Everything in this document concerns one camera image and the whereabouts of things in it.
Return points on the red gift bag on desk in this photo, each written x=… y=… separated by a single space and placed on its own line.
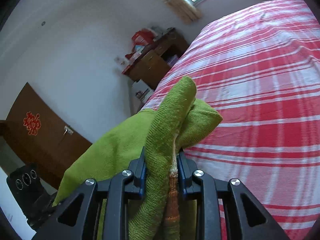
x=143 y=37

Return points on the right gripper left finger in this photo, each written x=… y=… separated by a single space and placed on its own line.
x=77 y=217

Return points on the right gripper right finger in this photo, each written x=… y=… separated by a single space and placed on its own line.
x=224 y=206

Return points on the brown wooden desk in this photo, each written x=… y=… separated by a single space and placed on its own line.
x=157 y=59

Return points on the white paper bag black print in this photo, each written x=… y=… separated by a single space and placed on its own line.
x=141 y=93

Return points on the brown wooden door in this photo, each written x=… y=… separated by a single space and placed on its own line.
x=56 y=146

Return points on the red plaid bed sheet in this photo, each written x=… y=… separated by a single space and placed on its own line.
x=259 y=68

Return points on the left beige curtain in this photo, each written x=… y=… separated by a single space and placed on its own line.
x=185 y=10

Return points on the red double happiness sticker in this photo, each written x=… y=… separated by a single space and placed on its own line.
x=32 y=123

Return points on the black bag with circles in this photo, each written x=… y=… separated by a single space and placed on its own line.
x=33 y=199

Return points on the green striped knit sweater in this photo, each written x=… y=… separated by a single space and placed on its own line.
x=181 y=121

